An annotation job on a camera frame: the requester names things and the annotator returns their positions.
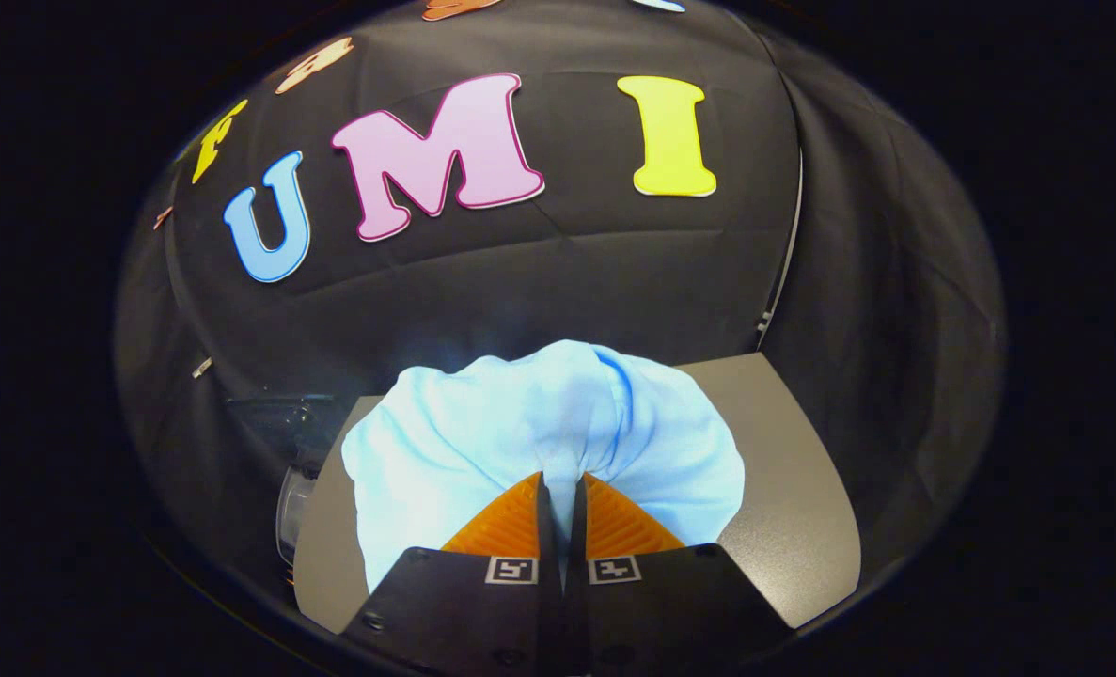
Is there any light blue shirt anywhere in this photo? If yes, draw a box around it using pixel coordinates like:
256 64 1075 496
341 340 747 595

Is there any grey washing machine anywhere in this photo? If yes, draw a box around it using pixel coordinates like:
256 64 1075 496
274 456 328 589

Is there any black backdrop cloth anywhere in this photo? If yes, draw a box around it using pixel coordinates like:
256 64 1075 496
114 0 1008 603

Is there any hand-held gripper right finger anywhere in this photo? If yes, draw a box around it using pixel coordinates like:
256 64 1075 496
563 470 795 677

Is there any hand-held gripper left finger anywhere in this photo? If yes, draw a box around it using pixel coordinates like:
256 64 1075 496
339 470 566 677

